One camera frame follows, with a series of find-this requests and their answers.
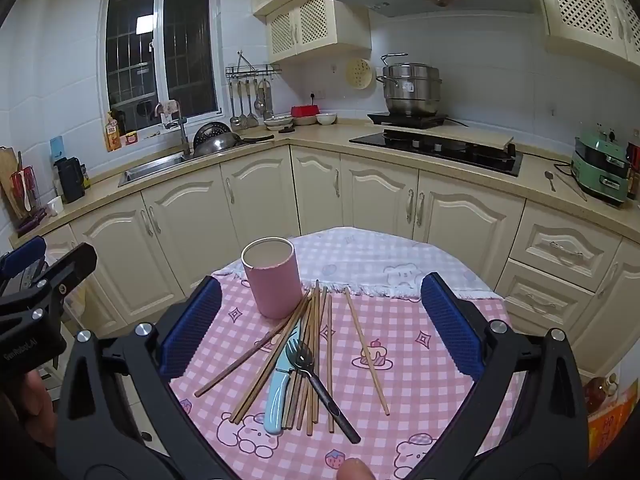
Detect black induction cooker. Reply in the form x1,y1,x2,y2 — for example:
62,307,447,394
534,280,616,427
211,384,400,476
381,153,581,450
367,110,449,128

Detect pink utensil cup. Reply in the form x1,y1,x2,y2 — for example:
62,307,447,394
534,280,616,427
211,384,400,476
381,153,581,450
241,237,308,320

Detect person's right hand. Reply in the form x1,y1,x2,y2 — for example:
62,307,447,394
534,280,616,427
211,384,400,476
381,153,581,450
337,457,373,480

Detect pink checked tablecloth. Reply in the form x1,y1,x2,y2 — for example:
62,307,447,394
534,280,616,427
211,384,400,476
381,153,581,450
170,270,521,480

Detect yellow snack box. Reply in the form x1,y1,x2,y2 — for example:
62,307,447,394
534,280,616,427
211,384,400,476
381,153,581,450
104,111,123,153

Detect kitchen window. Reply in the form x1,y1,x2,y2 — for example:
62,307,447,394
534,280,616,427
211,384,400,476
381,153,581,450
102,0,223,133

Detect pale lilac checked cloth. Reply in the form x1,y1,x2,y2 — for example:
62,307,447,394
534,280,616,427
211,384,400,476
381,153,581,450
210,226,496,302

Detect pile of wooden chopsticks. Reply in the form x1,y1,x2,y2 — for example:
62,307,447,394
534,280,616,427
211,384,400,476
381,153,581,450
194,280,391,436

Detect steel wok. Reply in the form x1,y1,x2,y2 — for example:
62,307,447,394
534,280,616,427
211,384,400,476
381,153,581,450
192,132,276,158

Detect wooden cutting board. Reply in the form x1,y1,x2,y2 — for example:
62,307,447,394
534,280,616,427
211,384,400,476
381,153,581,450
0,146,23,221

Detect wire wall rack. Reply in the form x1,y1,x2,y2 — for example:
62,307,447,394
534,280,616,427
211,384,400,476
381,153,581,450
225,51,282,81

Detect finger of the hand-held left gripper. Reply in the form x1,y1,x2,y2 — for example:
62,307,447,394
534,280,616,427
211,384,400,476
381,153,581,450
0,242,98,321
0,236,47,281

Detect black metal fork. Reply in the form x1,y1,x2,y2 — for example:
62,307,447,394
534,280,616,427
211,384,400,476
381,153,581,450
286,339,362,444

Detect steel faucet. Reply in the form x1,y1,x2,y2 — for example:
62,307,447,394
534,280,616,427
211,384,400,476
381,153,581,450
162,115,193,157

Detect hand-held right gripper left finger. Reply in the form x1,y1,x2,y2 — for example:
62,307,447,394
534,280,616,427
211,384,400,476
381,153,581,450
55,276,236,480

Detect steel sink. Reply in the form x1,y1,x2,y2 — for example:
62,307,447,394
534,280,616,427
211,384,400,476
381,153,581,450
118,152,188,188

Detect light blue knife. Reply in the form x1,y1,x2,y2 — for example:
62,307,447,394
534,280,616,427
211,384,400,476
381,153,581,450
263,325,304,435

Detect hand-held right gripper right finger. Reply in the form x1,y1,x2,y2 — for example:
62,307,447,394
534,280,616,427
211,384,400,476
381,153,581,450
415,273,589,480

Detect black kettle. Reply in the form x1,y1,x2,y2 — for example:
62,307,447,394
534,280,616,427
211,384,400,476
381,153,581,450
54,156,87,204

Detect cream lower kitchen cabinets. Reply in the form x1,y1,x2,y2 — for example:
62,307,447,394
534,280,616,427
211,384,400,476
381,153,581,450
10,145,640,376

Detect amber bottle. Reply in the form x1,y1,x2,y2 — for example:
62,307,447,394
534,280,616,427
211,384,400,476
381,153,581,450
582,377,613,413

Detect dark metal colander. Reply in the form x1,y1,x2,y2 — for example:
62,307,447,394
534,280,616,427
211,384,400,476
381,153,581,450
192,121,233,145

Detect red utensil holder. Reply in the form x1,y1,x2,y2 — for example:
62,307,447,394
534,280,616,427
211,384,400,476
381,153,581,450
11,165,41,221

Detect green electric cooker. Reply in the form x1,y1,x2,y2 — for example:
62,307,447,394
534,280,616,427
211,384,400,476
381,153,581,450
571,132,632,206

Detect orange cardboard box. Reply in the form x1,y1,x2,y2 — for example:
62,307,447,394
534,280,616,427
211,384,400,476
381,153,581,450
586,390,633,463

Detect cream lattice upper cabinet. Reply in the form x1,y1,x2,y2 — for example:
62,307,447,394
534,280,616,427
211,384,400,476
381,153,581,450
527,0,640,66

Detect black gas hob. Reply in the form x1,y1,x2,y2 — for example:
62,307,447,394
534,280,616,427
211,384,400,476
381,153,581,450
349,130,524,177

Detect steel steamer pot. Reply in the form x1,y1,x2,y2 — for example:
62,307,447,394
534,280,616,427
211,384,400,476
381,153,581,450
376,53,444,117

